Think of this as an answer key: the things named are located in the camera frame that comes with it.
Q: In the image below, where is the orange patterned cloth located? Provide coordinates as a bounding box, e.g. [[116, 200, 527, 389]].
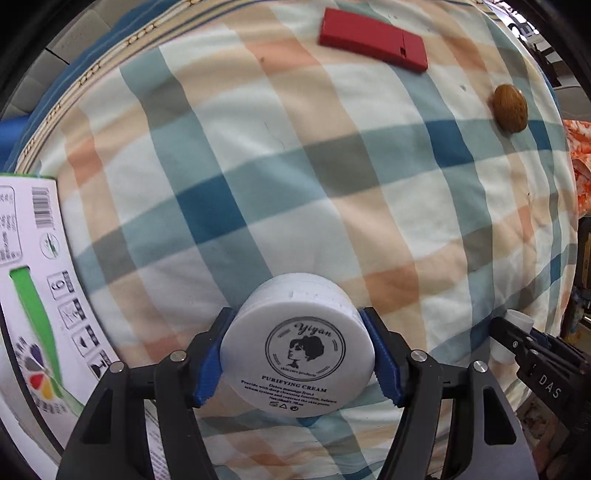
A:
[[563, 119, 591, 219]]

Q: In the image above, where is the small white cup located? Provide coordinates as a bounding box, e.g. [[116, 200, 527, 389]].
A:
[[496, 309, 533, 363]]

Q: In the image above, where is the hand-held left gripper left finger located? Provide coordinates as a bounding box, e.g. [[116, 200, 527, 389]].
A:
[[55, 306, 236, 480]]

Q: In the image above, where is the grey padded chair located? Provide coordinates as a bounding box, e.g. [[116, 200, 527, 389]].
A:
[[551, 83, 591, 121]]

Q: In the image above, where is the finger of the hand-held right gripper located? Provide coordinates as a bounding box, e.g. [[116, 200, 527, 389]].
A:
[[529, 327, 591, 366], [489, 316, 540, 366]]

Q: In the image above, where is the white cream jar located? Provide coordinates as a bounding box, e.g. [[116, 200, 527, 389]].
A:
[[219, 272, 376, 419]]

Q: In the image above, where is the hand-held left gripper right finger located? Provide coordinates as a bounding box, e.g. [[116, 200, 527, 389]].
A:
[[358, 306, 539, 480]]

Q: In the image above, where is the cardboard box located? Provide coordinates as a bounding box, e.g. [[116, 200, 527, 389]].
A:
[[0, 172, 163, 480]]

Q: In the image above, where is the brown walnut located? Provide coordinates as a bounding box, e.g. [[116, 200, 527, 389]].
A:
[[491, 83, 528, 135]]

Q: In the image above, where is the plaid blanket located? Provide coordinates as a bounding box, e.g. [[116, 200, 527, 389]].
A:
[[4, 0, 581, 480]]

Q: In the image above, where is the red flat box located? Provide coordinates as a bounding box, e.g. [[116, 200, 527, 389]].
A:
[[317, 6, 429, 75]]

